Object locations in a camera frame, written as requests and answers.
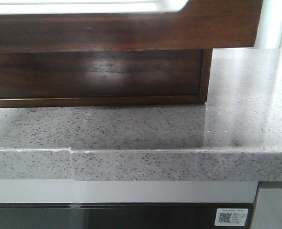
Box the grey trim panel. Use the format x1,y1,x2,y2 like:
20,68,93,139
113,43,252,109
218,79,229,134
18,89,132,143
0,179,258,203

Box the black glass oven door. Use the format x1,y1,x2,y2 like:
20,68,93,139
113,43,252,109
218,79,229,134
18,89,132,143
0,203,253,229

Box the dark wooden drawer cabinet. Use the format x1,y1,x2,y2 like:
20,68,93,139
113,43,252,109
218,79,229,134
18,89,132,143
0,49,212,108

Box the grey cabinet door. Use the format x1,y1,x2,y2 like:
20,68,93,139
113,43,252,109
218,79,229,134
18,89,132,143
251,182,282,229

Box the light grey curtain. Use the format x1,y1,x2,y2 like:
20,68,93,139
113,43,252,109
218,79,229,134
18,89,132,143
254,0,282,49

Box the white tray in drawer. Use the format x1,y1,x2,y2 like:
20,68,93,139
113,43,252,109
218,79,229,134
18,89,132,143
0,0,188,15

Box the white QR code sticker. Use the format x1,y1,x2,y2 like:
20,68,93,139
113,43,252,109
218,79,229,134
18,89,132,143
214,208,249,227

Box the wooden drawer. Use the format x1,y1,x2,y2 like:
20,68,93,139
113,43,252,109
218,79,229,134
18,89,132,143
0,0,262,53
0,50,202,99

